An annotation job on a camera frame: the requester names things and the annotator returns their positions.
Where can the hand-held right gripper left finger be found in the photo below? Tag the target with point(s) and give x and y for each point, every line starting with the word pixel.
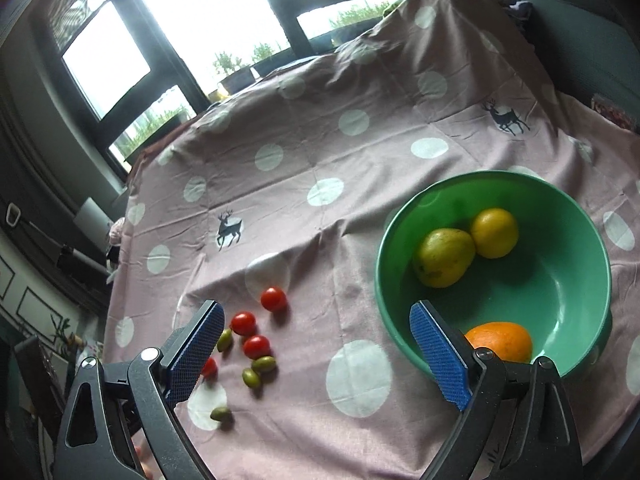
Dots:
pixel 192 355

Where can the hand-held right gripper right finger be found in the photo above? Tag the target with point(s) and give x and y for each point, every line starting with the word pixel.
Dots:
pixel 440 360

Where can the orange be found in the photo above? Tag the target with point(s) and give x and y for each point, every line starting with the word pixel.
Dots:
pixel 500 342

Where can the green bowl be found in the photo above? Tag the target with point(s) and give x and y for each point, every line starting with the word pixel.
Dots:
pixel 550 285

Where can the yellow lemon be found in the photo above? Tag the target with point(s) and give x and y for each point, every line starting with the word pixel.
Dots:
pixel 495 232

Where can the red cherry tomato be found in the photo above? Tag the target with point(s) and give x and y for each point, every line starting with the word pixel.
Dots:
pixel 210 367
pixel 256 346
pixel 243 323
pixel 273 299

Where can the green olive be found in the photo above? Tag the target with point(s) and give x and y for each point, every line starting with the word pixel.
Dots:
pixel 263 363
pixel 224 340
pixel 220 413
pixel 249 377

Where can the pink dotted deer cloth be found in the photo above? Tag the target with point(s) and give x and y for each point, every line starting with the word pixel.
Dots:
pixel 350 160

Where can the dark-framed window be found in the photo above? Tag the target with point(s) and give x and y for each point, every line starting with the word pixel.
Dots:
pixel 165 65

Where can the dark planter box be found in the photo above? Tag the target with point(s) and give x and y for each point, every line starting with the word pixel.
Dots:
pixel 275 65

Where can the small patterned cloth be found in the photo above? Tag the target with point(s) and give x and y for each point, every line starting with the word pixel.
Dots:
pixel 617 112

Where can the grey sofa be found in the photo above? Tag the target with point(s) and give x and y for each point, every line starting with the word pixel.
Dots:
pixel 575 35

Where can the purple cloth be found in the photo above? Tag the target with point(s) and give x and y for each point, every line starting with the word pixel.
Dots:
pixel 515 5

